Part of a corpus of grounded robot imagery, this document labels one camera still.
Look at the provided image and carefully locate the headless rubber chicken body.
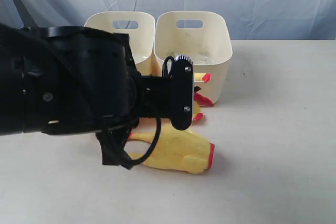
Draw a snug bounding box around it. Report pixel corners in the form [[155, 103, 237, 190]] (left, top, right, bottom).
[[142, 124, 215, 174]]

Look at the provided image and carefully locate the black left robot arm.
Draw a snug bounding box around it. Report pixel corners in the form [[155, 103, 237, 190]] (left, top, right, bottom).
[[1, 24, 171, 169]]

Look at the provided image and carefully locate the whole rubber chicken near bins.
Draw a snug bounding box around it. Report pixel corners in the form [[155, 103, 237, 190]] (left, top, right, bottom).
[[192, 92, 214, 122]]

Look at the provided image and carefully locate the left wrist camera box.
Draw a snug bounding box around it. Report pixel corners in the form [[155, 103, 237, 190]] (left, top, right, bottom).
[[170, 55, 194, 131]]

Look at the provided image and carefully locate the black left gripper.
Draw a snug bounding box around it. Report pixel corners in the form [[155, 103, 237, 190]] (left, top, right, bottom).
[[96, 73, 171, 169]]

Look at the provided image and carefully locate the cream bin with circle mark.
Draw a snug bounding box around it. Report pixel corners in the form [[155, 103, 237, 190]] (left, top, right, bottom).
[[85, 11, 155, 75]]

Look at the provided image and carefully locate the cream bin with cross mark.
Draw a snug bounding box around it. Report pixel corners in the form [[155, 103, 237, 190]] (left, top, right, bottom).
[[153, 11, 233, 103]]

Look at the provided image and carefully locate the detached rubber chicken head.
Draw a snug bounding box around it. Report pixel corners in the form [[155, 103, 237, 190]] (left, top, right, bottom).
[[194, 73, 211, 83]]

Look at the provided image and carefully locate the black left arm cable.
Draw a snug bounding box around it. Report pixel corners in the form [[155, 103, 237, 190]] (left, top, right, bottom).
[[102, 55, 175, 167]]

